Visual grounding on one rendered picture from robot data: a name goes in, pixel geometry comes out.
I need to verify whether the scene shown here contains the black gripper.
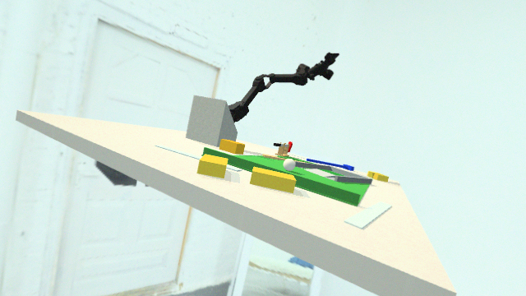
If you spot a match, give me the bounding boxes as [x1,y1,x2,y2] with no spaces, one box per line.
[314,53,339,76]

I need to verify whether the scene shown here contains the yellow rectangular block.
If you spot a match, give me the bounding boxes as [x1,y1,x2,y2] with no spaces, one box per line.
[250,167,297,193]
[219,139,245,155]
[197,154,228,178]
[367,171,389,183]

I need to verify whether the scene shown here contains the white golf ball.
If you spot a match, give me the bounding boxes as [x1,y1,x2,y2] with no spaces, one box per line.
[284,159,295,171]

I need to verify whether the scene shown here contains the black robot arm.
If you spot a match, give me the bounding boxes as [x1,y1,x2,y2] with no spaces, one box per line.
[228,63,334,122]

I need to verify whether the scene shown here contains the green flat mat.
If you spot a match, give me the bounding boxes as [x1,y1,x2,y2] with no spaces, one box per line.
[235,155,370,207]

